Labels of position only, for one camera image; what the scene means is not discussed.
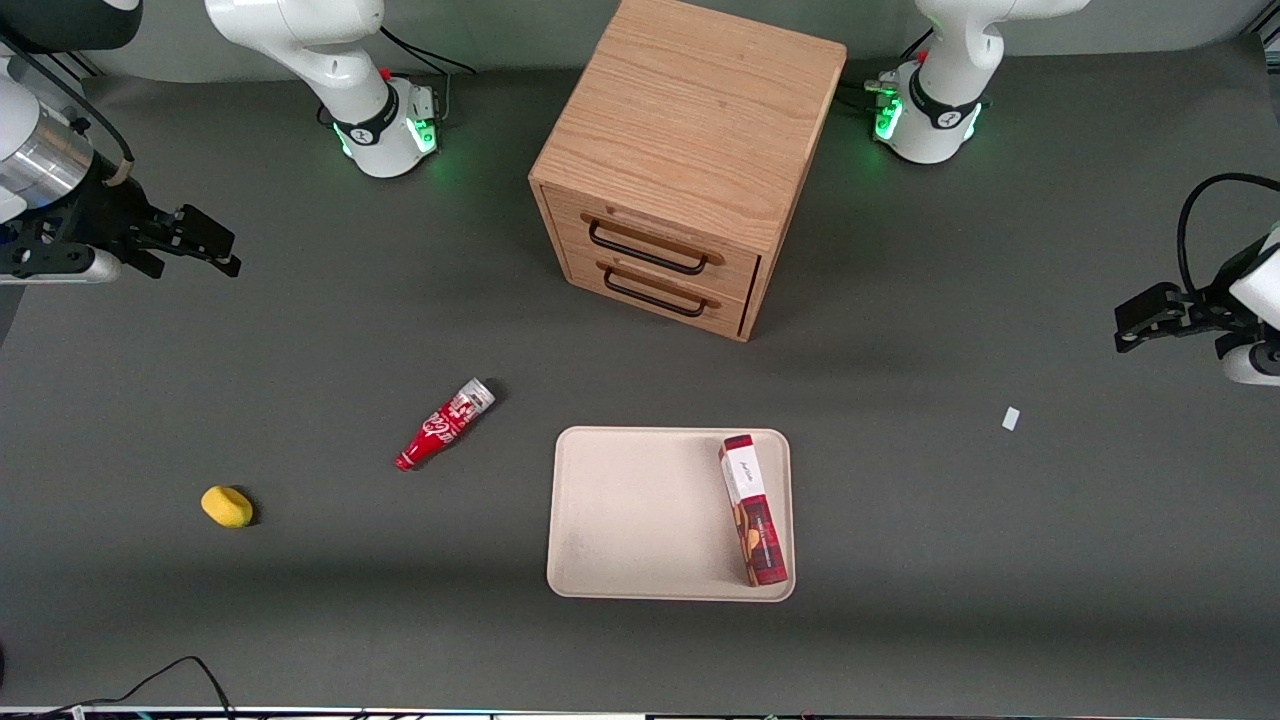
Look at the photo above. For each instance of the small white paper scrap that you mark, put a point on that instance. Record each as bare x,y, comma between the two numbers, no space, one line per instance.
1011,418

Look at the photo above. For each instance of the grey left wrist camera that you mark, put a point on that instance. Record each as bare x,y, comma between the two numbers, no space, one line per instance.
1252,363

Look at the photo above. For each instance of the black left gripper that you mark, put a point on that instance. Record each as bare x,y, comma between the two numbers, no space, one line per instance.
1204,304

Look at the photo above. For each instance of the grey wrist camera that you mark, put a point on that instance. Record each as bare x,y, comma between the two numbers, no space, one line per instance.
1252,363
60,268

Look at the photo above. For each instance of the wooden drawer front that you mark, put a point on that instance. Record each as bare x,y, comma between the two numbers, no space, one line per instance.
655,285
660,240

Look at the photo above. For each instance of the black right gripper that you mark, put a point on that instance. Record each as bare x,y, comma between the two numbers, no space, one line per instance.
112,221

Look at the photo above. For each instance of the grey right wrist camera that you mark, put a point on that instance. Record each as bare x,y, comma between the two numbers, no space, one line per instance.
60,268

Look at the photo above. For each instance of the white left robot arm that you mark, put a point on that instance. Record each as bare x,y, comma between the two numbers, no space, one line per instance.
945,60

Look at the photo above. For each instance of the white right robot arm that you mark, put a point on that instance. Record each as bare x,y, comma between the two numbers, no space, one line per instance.
330,60

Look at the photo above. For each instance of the red white cookie box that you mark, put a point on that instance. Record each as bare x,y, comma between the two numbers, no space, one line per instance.
752,510

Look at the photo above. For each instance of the wooden drawer cabinet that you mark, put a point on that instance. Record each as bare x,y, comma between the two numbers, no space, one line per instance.
690,120

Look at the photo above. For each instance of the red coke bottle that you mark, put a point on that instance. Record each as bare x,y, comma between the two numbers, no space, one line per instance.
442,427

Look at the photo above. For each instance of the beige plastic tray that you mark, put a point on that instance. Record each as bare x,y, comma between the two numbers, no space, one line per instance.
640,520

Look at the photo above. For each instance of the yellow sponge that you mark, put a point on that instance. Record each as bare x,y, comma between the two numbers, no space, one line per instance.
227,506

